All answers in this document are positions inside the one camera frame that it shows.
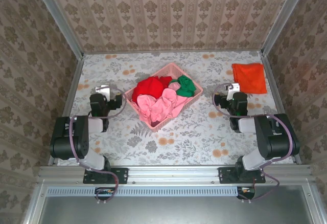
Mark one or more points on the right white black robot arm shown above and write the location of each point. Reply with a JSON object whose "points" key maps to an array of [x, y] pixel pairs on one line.
{"points": [[270, 137]]}

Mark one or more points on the slanted aluminium frame post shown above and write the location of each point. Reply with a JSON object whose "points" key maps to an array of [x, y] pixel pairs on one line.
{"points": [[283, 17], [57, 19]]}

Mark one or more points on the pink plastic basket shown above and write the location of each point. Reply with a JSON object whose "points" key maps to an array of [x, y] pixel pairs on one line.
{"points": [[155, 128]]}

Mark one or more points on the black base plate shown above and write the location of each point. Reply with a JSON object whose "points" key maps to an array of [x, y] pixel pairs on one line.
{"points": [[120, 175], [226, 175]]}

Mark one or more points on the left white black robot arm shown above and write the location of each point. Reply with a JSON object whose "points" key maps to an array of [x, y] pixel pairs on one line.
{"points": [[81, 142]]}

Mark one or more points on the floral tablecloth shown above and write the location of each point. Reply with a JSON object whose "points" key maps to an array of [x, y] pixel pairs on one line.
{"points": [[178, 142]]}

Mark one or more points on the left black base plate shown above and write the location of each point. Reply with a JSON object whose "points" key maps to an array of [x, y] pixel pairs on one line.
{"points": [[120, 175]]}

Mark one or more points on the green t-shirt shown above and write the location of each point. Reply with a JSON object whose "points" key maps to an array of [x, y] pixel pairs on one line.
{"points": [[187, 86]]}

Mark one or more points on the pink t-shirt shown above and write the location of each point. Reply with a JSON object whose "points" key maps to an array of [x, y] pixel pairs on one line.
{"points": [[158, 107]]}

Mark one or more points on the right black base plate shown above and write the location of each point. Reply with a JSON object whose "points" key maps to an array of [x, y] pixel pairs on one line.
{"points": [[226, 175]]}

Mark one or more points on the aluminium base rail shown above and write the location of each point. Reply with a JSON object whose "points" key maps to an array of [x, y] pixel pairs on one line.
{"points": [[173, 174]]}

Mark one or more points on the red t-shirt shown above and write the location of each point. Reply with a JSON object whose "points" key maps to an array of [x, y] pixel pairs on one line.
{"points": [[148, 87]]}

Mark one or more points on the orange folded t-shirt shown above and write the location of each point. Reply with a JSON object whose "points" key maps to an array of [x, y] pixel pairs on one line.
{"points": [[250, 78]]}

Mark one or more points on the grey metal panel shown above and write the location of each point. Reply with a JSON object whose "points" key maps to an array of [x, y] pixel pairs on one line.
{"points": [[173, 210]]}

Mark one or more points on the aluminium side rail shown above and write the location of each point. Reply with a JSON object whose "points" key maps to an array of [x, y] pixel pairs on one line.
{"points": [[72, 88], [277, 91]]}

